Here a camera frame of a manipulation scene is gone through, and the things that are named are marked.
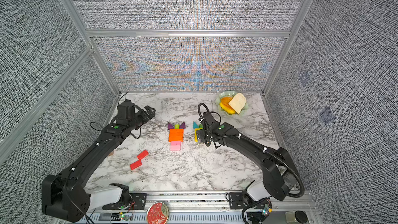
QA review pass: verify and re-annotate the red round tin lid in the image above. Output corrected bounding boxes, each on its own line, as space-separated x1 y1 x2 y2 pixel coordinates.
146 202 170 224

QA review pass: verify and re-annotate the red rectangle block upper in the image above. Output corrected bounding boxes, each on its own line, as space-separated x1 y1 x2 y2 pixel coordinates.
137 150 149 160

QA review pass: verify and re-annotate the orange rectangle block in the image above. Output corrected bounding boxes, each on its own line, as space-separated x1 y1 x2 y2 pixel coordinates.
169 129 184 134
169 133 183 137

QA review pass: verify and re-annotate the orange rectangle block top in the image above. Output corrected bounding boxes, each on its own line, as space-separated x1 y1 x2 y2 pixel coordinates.
169 129 184 134

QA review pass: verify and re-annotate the orange round food toy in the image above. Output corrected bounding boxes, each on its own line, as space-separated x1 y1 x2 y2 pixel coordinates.
220 95 233 107

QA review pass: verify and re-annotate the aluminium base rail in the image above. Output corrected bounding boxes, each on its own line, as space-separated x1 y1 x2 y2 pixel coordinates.
51 189 324 224

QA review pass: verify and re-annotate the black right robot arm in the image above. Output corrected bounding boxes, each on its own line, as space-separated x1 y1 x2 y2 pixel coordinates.
198 103 305 204

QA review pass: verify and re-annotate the orange rectangle block diagonal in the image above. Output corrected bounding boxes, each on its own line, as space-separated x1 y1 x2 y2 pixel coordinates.
169 136 183 143

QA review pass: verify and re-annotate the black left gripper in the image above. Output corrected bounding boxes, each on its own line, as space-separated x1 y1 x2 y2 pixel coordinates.
129 105 156 132

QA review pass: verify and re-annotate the red rectangle block lower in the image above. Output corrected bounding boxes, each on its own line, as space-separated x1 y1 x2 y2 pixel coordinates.
130 160 143 170

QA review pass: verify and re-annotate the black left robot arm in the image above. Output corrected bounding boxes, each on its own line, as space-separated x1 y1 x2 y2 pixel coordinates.
41 100 156 223

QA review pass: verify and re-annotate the beige bread slice toy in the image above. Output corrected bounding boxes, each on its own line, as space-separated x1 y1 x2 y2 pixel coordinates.
229 92 247 114

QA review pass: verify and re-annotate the green glass plate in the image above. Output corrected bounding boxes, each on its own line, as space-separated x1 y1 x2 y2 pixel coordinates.
215 91 249 115

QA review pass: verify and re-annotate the pink rectangle block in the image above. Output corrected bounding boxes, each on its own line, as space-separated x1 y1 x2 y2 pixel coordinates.
170 146 181 151
171 141 181 147

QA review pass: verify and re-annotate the red rectangle block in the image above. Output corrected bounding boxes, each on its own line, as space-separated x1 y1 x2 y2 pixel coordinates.
137 150 149 160
130 160 143 170

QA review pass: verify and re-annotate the purple triangle block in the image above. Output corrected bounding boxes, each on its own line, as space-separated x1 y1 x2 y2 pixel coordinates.
167 123 174 130
179 122 186 129

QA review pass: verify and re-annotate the black knob on box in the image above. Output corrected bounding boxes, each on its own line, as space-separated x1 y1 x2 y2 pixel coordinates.
285 211 308 224

